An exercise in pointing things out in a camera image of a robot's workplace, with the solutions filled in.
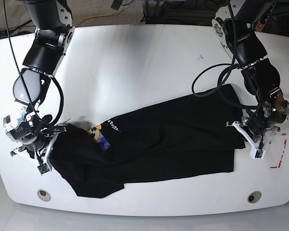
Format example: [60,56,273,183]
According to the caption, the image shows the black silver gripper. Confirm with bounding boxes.
[239,88,289,140]
[3,99,66,160]

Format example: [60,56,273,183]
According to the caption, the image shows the black T-shirt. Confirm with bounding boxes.
[49,84,245,198]

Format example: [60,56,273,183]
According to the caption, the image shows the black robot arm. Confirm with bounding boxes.
[3,0,75,164]
[212,0,289,139]

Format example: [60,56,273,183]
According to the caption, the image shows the red tape rectangle marking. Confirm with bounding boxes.
[268,133,288,169]

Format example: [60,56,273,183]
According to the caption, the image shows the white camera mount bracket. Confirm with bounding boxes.
[226,121,280,159]
[36,126,66,175]

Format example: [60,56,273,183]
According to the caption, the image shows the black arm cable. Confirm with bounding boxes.
[192,0,263,114]
[3,0,72,128]

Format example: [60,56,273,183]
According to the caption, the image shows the left table cable grommet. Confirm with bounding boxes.
[37,190,51,202]

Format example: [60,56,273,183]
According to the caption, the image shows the table cable grommet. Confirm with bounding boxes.
[247,191,262,204]
[37,190,51,202]

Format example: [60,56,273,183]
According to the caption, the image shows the black power strip red switch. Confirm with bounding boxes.
[255,0,275,32]

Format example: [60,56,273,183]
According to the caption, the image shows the right table cable grommet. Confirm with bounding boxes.
[247,191,262,204]

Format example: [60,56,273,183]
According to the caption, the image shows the yellow cable on floor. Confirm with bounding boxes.
[73,11,116,27]

